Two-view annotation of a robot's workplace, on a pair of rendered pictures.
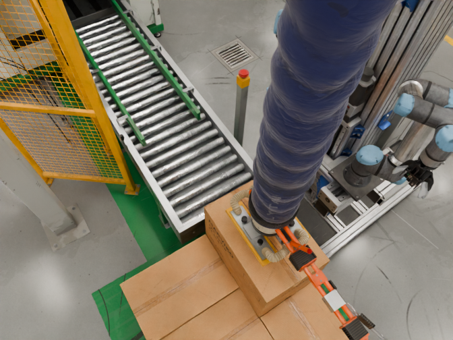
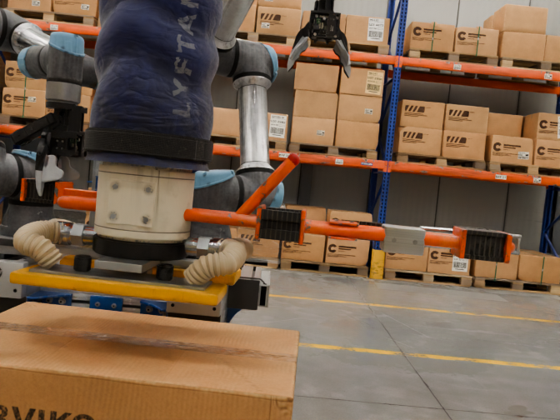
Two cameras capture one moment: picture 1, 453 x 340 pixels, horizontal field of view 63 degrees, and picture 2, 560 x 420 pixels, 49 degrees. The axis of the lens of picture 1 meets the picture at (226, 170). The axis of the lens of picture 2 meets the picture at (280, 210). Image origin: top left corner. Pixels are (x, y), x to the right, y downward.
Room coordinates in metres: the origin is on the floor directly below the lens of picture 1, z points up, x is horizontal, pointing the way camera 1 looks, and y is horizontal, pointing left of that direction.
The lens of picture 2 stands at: (-0.13, 0.51, 1.27)
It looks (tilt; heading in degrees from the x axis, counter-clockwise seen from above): 3 degrees down; 307
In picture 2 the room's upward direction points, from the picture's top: 5 degrees clockwise
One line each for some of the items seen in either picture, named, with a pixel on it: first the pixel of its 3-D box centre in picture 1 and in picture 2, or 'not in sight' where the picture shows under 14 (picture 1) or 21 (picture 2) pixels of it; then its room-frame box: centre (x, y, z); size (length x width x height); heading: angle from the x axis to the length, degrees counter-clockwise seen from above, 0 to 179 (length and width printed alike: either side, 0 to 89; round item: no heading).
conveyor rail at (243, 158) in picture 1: (183, 83); not in sight; (2.19, 0.40, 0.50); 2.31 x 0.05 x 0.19; 35
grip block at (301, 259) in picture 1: (302, 258); (281, 223); (0.53, -0.36, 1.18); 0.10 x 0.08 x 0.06; 124
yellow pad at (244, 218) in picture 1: (251, 231); (122, 274); (0.68, -0.14, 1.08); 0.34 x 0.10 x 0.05; 34
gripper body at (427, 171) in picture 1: (420, 169); (324, 15); (0.72, -0.70, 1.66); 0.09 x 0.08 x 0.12; 128
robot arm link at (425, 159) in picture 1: (433, 156); not in sight; (0.72, -0.71, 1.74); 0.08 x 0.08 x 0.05
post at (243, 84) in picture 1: (239, 123); not in sight; (1.80, -0.09, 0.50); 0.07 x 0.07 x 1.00; 35
